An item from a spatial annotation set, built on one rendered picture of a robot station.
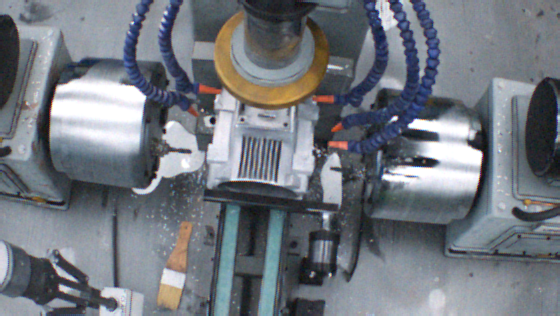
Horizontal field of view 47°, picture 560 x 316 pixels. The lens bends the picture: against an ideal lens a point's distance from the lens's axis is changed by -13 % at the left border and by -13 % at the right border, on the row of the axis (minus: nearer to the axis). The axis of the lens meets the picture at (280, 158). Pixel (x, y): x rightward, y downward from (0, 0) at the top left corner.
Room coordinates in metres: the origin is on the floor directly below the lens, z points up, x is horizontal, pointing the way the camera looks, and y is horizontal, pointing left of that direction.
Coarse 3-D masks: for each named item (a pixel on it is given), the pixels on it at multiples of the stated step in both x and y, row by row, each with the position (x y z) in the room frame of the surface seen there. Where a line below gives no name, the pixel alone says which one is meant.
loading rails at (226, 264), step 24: (216, 216) 0.34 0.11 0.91; (240, 216) 0.36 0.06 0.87; (288, 216) 0.36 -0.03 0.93; (216, 240) 0.29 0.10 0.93; (288, 240) 0.34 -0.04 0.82; (216, 264) 0.24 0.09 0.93; (240, 264) 0.26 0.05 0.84; (264, 264) 0.27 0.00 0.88; (216, 288) 0.19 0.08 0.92; (264, 288) 0.21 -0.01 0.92; (216, 312) 0.14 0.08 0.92; (264, 312) 0.16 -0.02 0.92; (288, 312) 0.18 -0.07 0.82
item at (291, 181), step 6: (216, 168) 0.39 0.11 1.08; (222, 168) 0.39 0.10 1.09; (228, 168) 0.39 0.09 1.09; (216, 174) 0.38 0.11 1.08; (222, 174) 0.38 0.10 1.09; (228, 174) 0.38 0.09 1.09; (222, 180) 0.37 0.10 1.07; (228, 180) 0.37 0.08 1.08; (288, 180) 0.39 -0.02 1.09; (294, 180) 0.39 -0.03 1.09; (300, 180) 0.39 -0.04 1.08; (288, 186) 0.38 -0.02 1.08; (294, 186) 0.38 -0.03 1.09; (300, 186) 0.38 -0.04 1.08
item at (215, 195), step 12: (204, 192) 0.36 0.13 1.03; (216, 192) 0.36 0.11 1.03; (228, 192) 0.36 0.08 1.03; (240, 192) 0.37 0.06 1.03; (240, 204) 0.35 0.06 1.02; (252, 204) 0.35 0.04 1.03; (264, 204) 0.35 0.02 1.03; (276, 204) 0.36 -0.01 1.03; (288, 204) 0.36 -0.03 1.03; (300, 204) 0.36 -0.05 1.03; (312, 204) 0.37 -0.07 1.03; (324, 204) 0.37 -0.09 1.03; (336, 204) 0.37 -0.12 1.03; (324, 216) 0.35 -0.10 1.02; (336, 216) 0.36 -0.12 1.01
